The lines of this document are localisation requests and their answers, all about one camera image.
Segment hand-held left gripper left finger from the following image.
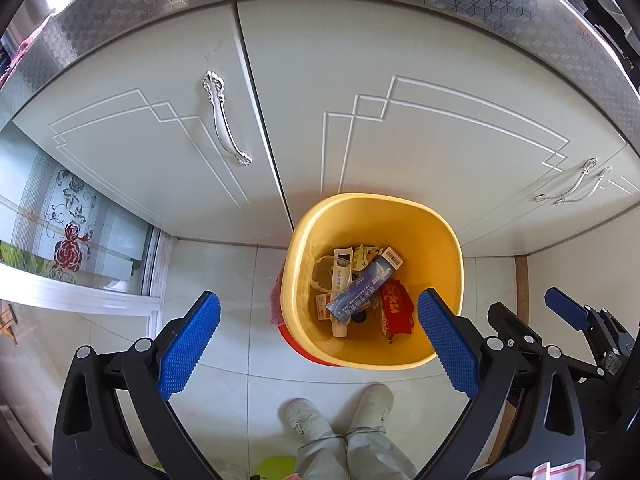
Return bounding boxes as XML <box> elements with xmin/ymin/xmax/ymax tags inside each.
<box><xmin>51</xmin><ymin>290</ymin><xmax>223</xmax><ymax>480</ymax></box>

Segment pink cloth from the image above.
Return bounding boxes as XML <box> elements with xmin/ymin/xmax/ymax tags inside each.
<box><xmin>7</xmin><ymin>14</ymin><xmax>57</xmax><ymax>68</ymax></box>

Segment lime green plastic container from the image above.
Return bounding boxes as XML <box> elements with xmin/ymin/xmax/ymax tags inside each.
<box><xmin>256</xmin><ymin>455</ymin><xmax>297</xmax><ymax>480</ymax></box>

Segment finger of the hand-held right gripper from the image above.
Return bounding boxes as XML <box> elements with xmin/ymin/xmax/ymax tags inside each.
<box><xmin>544</xmin><ymin>287</ymin><xmax>632</xmax><ymax>368</ymax></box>
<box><xmin>487</xmin><ymin>302</ymin><xmax>547</xmax><ymax>361</ymax></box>

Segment large silver cabinet handle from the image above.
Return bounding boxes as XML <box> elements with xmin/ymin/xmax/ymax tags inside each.
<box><xmin>202</xmin><ymin>71</ymin><xmax>254</xmax><ymax>167</ymax></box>

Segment grey trousers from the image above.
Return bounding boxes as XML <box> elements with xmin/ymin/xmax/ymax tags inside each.
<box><xmin>294</xmin><ymin>425</ymin><xmax>419</xmax><ymax>480</ymax></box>

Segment black object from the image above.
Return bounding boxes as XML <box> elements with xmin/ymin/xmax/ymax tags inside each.
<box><xmin>571</xmin><ymin>0</ymin><xmax>640</xmax><ymax>93</ymax></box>

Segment white shoe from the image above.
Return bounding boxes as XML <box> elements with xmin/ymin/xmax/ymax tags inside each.
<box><xmin>351</xmin><ymin>384</ymin><xmax>396</xmax><ymax>433</ymax></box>
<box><xmin>284</xmin><ymin>398</ymin><xmax>335</xmax><ymax>442</ymax></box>

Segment clear plastic container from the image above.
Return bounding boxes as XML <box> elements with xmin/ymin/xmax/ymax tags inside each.
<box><xmin>310</xmin><ymin>255</ymin><xmax>347</xmax><ymax>295</ymax></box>

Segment white printed packet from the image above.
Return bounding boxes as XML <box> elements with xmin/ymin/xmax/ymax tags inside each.
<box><xmin>332</xmin><ymin>246</ymin><xmax>357</xmax><ymax>292</ymax></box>

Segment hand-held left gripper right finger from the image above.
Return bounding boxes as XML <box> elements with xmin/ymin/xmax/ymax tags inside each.
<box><xmin>416</xmin><ymin>288</ymin><xmax>587</xmax><ymax>480</ymax></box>

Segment slim silver cabinet handle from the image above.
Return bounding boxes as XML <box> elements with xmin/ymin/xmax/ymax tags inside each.
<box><xmin>553</xmin><ymin>165</ymin><xmax>614</xmax><ymax>207</ymax></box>
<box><xmin>533</xmin><ymin>158</ymin><xmax>599</xmax><ymax>205</ymax></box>

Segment rose print glass door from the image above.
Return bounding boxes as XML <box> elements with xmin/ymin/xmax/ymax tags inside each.
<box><xmin>0</xmin><ymin>125</ymin><xmax>174</xmax><ymax>317</ymax></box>

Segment red snack wrapper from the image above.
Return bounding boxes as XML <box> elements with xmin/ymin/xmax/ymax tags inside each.
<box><xmin>379</xmin><ymin>280</ymin><xmax>417</xmax><ymax>344</ymax></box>

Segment yellow plastic trash bin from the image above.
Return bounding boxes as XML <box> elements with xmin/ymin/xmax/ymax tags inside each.
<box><xmin>280</xmin><ymin>192</ymin><xmax>465</xmax><ymax>371</ymax></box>

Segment white cabinet door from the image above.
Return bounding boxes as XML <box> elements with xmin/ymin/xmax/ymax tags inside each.
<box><xmin>10</xmin><ymin>0</ymin><xmax>294</xmax><ymax>248</ymax></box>
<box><xmin>236</xmin><ymin>0</ymin><xmax>631</xmax><ymax>261</ymax></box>
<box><xmin>461</xmin><ymin>145</ymin><xmax>640</xmax><ymax>261</ymax></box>

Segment blue white toothpaste box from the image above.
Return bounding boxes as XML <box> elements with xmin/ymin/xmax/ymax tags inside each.
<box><xmin>326</xmin><ymin>247</ymin><xmax>404</xmax><ymax>324</ymax></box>

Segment brown wooden trim strip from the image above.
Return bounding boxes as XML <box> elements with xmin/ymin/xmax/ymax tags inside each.
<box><xmin>514</xmin><ymin>255</ymin><xmax>530</xmax><ymax>323</ymax></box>

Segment red plastic bag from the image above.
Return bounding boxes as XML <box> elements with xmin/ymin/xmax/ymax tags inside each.
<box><xmin>269</xmin><ymin>270</ymin><xmax>347</xmax><ymax>369</ymax></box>

